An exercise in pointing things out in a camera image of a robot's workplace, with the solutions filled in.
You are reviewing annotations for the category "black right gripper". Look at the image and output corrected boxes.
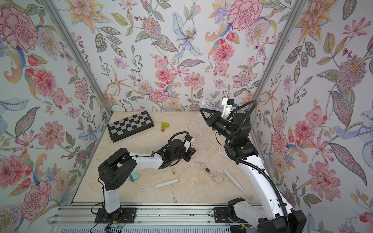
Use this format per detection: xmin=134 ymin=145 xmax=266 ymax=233
xmin=203 ymin=109 xmax=239 ymax=147

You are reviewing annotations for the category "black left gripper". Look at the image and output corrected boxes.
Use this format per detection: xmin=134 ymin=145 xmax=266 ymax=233
xmin=170 ymin=146 xmax=197 ymax=161

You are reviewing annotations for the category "white usb charging cable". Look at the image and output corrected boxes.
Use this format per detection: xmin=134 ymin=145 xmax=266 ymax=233
xmin=171 ymin=97 xmax=225 ymax=203

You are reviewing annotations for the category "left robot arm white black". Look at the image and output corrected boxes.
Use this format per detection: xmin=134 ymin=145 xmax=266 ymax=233
xmin=98 ymin=131 xmax=196 ymax=214

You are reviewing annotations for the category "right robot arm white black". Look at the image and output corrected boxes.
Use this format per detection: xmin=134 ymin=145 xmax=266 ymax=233
xmin=200 ymin=99 xmax=307 ymax=233

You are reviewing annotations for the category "white electric toothbrush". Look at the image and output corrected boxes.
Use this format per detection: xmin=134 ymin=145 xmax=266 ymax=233
xmin=223 ymin=170 xmax=254 ymax=201
xmin=141 ymin=178 xmax=179 ymax=192

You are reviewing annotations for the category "green cylinder block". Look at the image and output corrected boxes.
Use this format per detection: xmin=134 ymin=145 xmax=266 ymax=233
xmin=161 ymin=122 xmax=170 ymax=128

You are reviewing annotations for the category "black white folding chessboard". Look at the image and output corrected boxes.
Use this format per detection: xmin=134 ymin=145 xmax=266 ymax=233
xmin=107 ymin=111 xmax=154 ymax=142

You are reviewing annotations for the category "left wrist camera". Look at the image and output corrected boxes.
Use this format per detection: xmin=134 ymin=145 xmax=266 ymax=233
xmin=184 ymin=135 xmax=194 ymax=150

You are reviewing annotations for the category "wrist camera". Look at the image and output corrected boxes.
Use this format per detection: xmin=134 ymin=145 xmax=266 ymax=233
xmin=222 ymin=98 xmax=234 ymax=119
xmin=184 ymin=135 xmax=194 ymax=150

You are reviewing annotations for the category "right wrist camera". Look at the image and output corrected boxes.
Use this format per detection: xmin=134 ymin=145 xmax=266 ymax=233
xmin=222 ymin=98 xmax=234 ymax=119

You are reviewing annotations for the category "teal usb wall charger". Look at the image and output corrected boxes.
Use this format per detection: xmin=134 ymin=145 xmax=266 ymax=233
xmin=130 ymin=172 xmax=139 ymax=182

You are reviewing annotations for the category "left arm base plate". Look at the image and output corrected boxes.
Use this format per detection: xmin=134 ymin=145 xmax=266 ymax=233
xmin=94 ymin=207 xmax=137 ymax=224

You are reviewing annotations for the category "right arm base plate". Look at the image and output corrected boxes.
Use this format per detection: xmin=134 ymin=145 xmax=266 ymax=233
xmin=213 ymin=198 xmax=258 ymax=226

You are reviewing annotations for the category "aluminium front rail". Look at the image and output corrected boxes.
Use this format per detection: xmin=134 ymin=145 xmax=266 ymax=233
xmin=47 ymin=203 xmax=244 ymax=227

